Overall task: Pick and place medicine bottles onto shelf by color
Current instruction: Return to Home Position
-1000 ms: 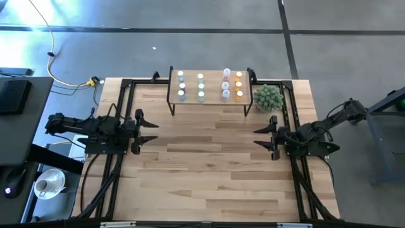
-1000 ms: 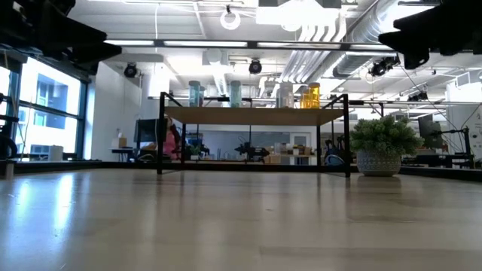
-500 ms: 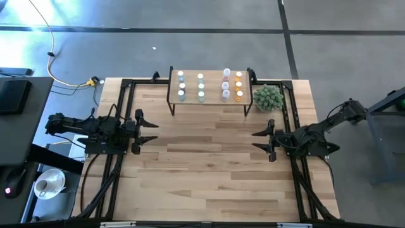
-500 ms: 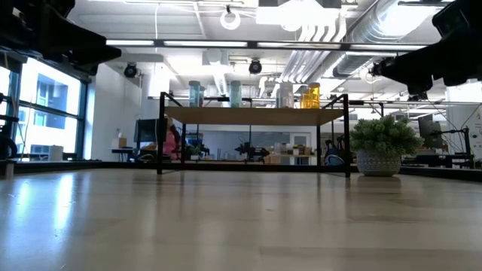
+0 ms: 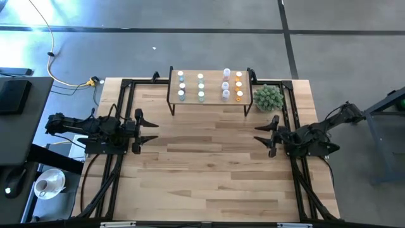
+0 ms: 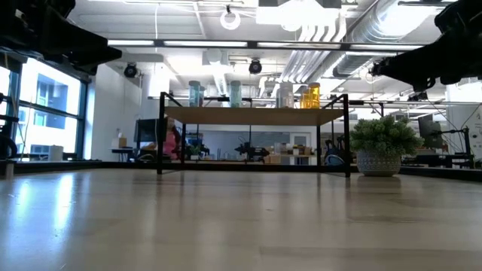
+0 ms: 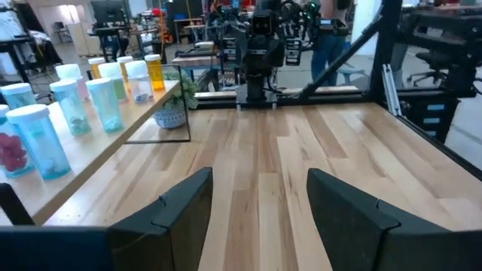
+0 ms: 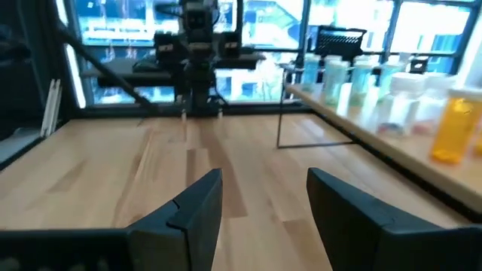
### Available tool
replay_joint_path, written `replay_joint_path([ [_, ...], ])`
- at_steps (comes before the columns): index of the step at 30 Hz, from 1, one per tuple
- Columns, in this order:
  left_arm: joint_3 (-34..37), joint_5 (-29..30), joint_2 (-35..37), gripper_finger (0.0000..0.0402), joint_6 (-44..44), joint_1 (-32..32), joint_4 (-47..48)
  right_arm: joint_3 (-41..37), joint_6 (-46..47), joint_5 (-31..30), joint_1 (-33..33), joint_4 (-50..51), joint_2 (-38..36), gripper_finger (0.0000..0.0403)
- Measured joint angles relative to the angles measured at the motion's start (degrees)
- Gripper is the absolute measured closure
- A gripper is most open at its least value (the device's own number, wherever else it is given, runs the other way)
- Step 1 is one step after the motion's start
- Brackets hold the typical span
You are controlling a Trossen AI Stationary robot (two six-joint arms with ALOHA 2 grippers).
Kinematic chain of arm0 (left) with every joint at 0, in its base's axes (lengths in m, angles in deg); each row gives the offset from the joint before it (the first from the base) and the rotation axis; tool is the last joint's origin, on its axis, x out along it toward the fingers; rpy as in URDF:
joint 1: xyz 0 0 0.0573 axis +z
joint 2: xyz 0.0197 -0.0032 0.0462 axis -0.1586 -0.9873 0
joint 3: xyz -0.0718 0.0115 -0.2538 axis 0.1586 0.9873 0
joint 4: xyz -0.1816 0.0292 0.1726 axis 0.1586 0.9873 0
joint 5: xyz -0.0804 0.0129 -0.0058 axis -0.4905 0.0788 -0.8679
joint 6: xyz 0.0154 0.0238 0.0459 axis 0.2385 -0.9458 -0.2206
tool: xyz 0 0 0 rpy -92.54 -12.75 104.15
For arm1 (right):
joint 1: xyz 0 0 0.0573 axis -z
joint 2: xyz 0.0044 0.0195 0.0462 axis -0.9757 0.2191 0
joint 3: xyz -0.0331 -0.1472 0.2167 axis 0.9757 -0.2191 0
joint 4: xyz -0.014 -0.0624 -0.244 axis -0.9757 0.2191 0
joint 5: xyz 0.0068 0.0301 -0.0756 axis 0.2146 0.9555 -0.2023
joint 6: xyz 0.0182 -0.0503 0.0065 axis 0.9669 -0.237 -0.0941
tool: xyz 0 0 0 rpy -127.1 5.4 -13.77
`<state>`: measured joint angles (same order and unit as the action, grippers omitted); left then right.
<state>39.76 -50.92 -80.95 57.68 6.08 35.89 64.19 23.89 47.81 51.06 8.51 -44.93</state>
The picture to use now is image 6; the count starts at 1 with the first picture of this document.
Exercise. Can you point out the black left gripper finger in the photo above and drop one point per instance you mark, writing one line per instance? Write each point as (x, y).
(94, 58)

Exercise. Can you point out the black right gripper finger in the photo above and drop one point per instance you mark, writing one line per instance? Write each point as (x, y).
(403, 66)

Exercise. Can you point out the teal medicine bottle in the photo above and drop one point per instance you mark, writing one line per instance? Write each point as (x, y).
(194, 94)
(235, 94)

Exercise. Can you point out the black background robot arm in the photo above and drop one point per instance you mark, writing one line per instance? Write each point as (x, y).
(252, 151)

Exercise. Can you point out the black monitor on arm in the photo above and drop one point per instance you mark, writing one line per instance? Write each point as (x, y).
(429, 126)

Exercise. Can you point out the black round ceiling fixture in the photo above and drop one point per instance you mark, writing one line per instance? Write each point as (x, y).
(255, 66)
(130, 70)

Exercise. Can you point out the potted green plant grey pot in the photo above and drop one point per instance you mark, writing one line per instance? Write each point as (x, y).
(380, 139)

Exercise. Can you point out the large glass window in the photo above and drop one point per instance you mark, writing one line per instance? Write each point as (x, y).
(49, 131)

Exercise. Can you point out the brown cardboard box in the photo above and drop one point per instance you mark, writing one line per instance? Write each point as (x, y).
(119, 143)

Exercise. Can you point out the black computer monitor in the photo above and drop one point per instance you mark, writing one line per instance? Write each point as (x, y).
(148, 130)

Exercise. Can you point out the small white box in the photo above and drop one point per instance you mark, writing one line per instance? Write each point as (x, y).
(55, 152)

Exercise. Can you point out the person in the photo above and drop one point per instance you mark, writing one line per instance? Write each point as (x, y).
(171, 141)

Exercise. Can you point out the long overhead light bar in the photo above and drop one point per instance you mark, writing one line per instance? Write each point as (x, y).
(207, 43)

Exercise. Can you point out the blue and black bag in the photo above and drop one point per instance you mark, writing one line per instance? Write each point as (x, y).
(333, 161)

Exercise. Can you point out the wooden table with boxes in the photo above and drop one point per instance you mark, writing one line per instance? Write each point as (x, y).
(273, 158)

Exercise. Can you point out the black ceiling camera mount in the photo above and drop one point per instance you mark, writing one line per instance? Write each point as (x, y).
(372, 69)

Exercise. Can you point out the black aluminium rig frame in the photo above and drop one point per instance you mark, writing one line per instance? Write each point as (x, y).
(56, 165)

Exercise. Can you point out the wooden shelf black metal frame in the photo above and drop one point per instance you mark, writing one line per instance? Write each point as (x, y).
(244, 116)

